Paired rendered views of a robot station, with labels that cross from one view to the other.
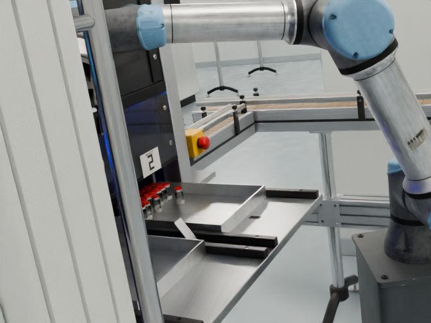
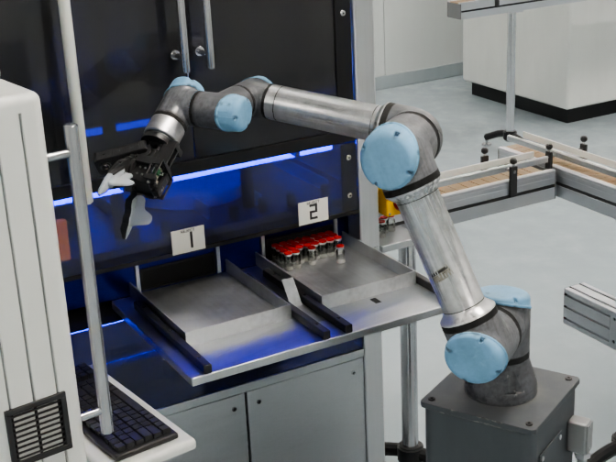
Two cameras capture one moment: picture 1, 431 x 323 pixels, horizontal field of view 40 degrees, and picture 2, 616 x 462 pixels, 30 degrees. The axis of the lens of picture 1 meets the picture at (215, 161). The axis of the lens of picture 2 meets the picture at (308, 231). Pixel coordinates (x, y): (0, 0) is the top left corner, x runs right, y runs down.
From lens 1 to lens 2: 1.56 m
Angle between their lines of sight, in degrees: 30
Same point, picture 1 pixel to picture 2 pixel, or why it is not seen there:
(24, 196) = not seen: outside the picture
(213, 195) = (377, 264)
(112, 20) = (199, 104)
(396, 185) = not seen: hidden behind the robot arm
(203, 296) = (243, 349)
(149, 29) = (224, 118)
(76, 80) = (38, 190)
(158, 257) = (255, 306)
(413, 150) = (436, 284)
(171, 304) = (216, 346)
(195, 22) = (292, 110)
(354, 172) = not seen: outside the picture
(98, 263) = (37, 287)
